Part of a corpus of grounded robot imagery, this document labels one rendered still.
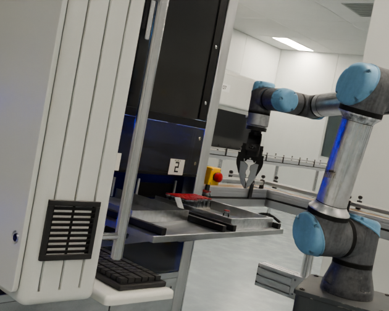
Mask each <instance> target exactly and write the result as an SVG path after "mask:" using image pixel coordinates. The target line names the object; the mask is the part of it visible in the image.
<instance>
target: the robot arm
mask: <svg viewBox="0 0 389 311"><path fill-rule="evenodd" d="M270 111H277V112H283V113H286V114H291V115H297V116H300V117H306V118H310V119H312V120H321V119H323V118H324V117H329V116H336V115H341V116H342V118H341V121H340V125H339V127H338V131H337V135H336V137H335V140H334V143H333V147H332V150H331V153H330V156H329V159H328V162H327V166H326V169H325V172H324V175H323V178H322V182H321V184H320V188H319V192H318V194H317V197H316V199H315V200H313V201H311V202H310V203H309V204H308V207H307V211H306V212H301V213H300V214H299V215H297V216H296V218H295V220H294V222H293V229H292V232H293V239H294V240H295V244H296V247H297V248H298V249H299V250H300V251H301V252H302V253H304V254H306V255H313V256H315V257H320V256H323V257H332V262H331V264H330V266H329V267H328V269H327V271H326V272H325V275H324V276H323V278H322V281H321V284H320V287H321V289H323V290H324V291H326V292H328V293H330V294H333V295H334V296H338V297H341V298H344V299H349V300H352V301H359V302H370V301H372V300H373V298H374V284H373V279H372V269H373V266H374V260H375V255H376V251H377V245H378V241H379V238H380V229H381V226H380V223H379V222H377V221H375V220H371V219H369V218H365V217H362V216H359V215H355V214H352V213H349V212H348V211H347V206H348V202H349V199H350V197H351V193H352V191H353V188H354V184H355V181H356V178H357V175H358V172H359V169H360V166H361V163H362V160H363V157H364V153H365V151H366V147H367V144H368V142H369V138H370V135H371V133H372V129H373V127H374V125H375V124H376V123H378V122H381V121H382V118H383V115H389V69H386V68H383V67H379V66H377V65H375V64H367V63H364V62H357V63H354V64H352V65H350V66H349V67H347V68H346V69H345V70H344V71H343V72H342V73H341V75H340V76H339V78H338V81H337V83H336V87H335V92H332V93H323V94H315V95H307V94H302V93H297V92H294V91H293V90H292V89H288V88H275V85H274V84H273V83H270V82H267V81H255V82H254V84H253V90H252V91H251V99H250V103H249V110H248V115H246V118H247V121H246V124H248V125H246V129H249V130H251V132H249V134H248V139H247V142H246V143H243V145H242V146H241V147H242V149H241V152H238V156H237V158H236V166H237V169H238V174H239V177H240V181H241V184H242V186H243V188H247V187H249V186H250V185H251V183H252V182H253V181H254V179H255V177H256V176H257V174H258V173H259V172H260V170H261V168H262V166H263V159H264V156H262V153H263V151H264V150H263V149H264V147H263V146H261V141H262V134H261V133H262V132H266V131H267V127H268V125H269V119H270ZM244 159H245V160H244ZM247 160H252V161H253V162H254V163H255V164H252V165H250V168H249V170H250V174H249V176H248V180H247V182H246V181H245V178H246V170H247V169H248V164H247V163H246V162H245V161H247Z"/></svg>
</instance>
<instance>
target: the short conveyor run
mask: <svg viewBox="0 0 389 311"><path fill-rule="evenodd" d="M229 173H230V174H229V175H228V177H227V176H223V179H222V181H221V182H220V183H219V185H207V184H204V186H203V189H205V190H207V191H211V193H210V195H211V196H210V198H211V199H212V201H216V202H220V203H223V204H227V205H230V206H234V207H264V206H265V202H266V196H267V189H259V188H254V185H263V184H264V182H263V181H253V182H252V183H251V185H250V186H249V187H247V188H243V186H242V184H241V181H240V178H236V177H232V176H233V175H232V173H233V170H229ZM232 183H239V184H232Z"/></svg>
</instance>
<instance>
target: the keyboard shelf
mask: <svg viewBox="0 0 389 311"><path fill-rule="evenodd" d="M90 297H91V298H93V299H94V300H96V301H98V302H99V303H101V304H102V305H106V306H112V305H122V304H132V303H138V302H148V301H158V300H164V299H173V297H174V292H173V290H172V289H170V288H168V287H166V286H164V287H157V288H144V289H132V290H125V291H118V290H116V289H115V288H113V287H111V286H109V285H108V284H106V283H104V282H102V281H100V280H98V279H97V278H95V280H94V286H93V292H92V294H91V296H90Z"/></svg>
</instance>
